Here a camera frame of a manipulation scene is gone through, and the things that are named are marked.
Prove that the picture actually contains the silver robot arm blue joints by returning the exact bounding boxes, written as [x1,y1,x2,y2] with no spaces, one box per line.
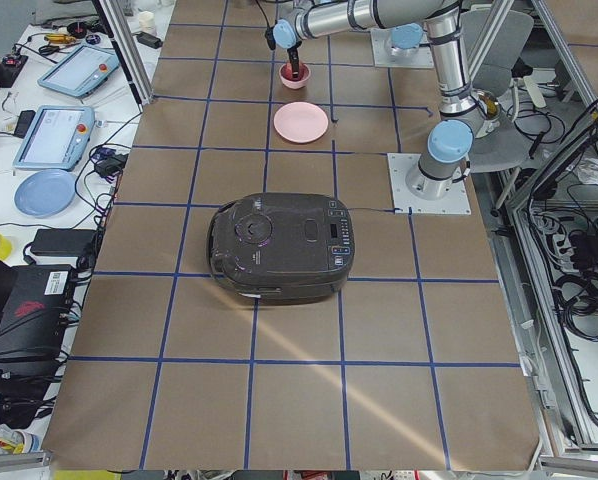
[270,0,500,184]

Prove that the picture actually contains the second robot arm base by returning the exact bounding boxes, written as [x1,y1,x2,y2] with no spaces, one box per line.
[385,23,424,57]

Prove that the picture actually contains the pink bowl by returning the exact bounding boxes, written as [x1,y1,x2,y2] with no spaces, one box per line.
[279,63,311,90]

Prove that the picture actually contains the pink plate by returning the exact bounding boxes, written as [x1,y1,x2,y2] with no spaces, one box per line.
[273,102,329,144]

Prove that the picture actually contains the shiny metal bowl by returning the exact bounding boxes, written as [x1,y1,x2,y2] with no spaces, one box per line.
[476,90,501,138]

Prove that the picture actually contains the light blue plate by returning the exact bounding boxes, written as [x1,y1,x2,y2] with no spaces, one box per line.
[14,169,75,218]

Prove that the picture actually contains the black power adapter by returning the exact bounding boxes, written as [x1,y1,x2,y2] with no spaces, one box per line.
[135,31,163,49]

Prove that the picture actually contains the dark brown rice cooker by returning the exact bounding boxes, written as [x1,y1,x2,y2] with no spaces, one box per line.
[206,192,355,301]

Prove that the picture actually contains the grey white chair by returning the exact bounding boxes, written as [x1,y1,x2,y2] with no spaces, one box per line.
[461,9,534,173]

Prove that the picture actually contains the upper blue teach pendant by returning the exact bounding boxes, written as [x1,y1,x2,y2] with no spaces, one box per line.
[37,44,120,98]

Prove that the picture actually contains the blue teach pendant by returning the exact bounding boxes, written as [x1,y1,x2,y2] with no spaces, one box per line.
[37,44,120,98]
[12,105,95,170]

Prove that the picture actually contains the lower blue teach pendant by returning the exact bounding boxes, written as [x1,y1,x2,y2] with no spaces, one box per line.
[12,105,95,170]

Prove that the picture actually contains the black power brick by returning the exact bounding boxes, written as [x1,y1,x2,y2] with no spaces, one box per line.
[29,229,96,257]

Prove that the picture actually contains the black laptop red logo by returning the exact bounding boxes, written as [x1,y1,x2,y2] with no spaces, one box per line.
[0,260,76,361]

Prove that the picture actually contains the aluminium frame post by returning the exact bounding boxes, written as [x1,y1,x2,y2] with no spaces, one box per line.
[92,0,153,106]

